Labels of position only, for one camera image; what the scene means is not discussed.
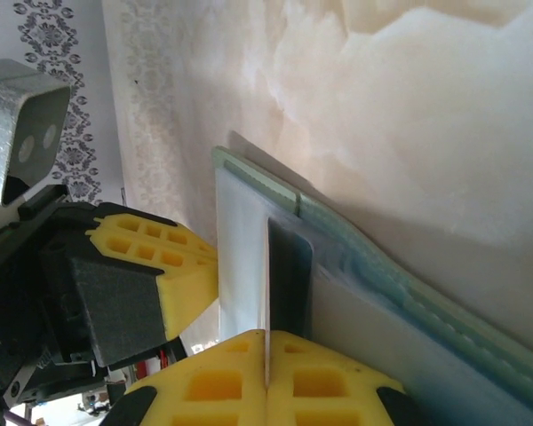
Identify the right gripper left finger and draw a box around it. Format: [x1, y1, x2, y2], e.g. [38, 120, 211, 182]
[108, 328, 270, 426]

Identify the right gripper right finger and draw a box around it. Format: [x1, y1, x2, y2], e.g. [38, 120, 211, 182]
[266, 330, 432, 426]

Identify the blue credit card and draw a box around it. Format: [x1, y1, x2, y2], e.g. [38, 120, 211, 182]
[263, 216, 315, 345]

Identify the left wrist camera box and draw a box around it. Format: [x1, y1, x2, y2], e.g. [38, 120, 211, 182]
[0, 59, 72, 208]

